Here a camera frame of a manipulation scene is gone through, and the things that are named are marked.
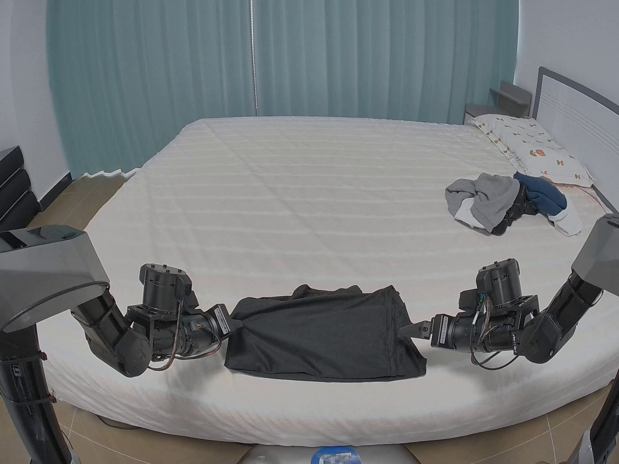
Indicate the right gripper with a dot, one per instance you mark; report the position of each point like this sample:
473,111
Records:
454,331

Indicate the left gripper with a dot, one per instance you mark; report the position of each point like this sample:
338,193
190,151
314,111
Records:
210,329

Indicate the black T-shirt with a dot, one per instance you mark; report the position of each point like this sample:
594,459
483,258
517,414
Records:
319,331

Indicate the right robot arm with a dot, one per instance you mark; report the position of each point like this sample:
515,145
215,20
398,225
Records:
595,254

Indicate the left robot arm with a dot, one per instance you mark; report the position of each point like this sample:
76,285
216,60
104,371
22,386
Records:
48,268

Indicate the bed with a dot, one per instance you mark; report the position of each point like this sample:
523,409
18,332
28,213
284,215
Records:
314,201

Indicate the pile of clothes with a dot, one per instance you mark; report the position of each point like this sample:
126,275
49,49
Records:
493,196

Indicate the white printed pillow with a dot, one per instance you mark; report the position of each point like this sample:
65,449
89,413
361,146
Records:
537,145

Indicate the grey bedside table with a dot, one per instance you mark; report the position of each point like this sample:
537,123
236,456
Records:
512,95

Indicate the black chest of drawers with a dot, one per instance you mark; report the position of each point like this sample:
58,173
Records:
14,191

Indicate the blue-green curtain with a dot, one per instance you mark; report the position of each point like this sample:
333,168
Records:
145,65
377,41

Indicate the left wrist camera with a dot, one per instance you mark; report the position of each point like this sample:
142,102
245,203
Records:
191,298

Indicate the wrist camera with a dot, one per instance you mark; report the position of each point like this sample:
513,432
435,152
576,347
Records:
468,298
191,298

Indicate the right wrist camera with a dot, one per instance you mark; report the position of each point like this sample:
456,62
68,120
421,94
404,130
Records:
468,298

